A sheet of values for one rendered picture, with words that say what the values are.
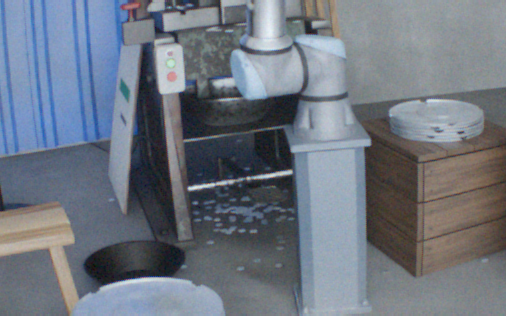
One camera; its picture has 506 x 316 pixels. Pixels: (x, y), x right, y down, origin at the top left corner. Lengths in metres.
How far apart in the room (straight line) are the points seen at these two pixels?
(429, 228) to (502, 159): 0.30
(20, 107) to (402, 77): 1.97
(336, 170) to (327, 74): 0.22
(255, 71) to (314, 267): 0.50
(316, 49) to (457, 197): 0.61
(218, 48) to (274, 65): 0.65
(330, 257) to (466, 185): 0.46
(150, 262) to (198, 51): 0.63
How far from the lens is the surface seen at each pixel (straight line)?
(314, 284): 1.94
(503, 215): 2.26
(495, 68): 4.47
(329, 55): 1.80
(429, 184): 2.06
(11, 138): 3.74
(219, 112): 2.52
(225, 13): 2.43
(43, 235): 1.77
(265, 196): 2.35
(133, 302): 1.48
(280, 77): 1.76
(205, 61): 2.37
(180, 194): 2.39
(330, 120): 1.82
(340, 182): 1.85
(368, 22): 4.04
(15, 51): 3.69
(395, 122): 2.20
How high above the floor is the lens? 0.95
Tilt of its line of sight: 17 degrees down
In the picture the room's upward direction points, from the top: 5 degrees counter-clockwise
